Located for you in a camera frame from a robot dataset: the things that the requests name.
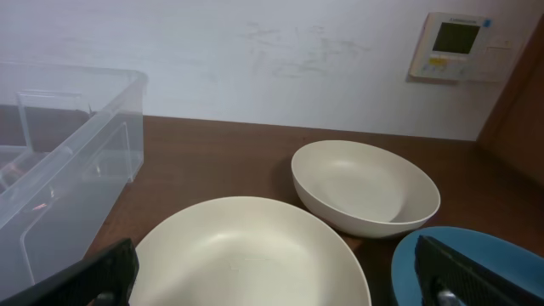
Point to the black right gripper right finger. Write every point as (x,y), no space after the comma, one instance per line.
(447,277)

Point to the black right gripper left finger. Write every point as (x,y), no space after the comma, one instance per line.
(106,278)

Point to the blue bowl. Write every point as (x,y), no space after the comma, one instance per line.
(512,262)

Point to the cream bowl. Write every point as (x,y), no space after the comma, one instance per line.
(363,190)
(245,250)

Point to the clear plastic storage bin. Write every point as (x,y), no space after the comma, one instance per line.
(72,138)

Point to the wall thermostat control panel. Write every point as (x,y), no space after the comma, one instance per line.
(458,47)

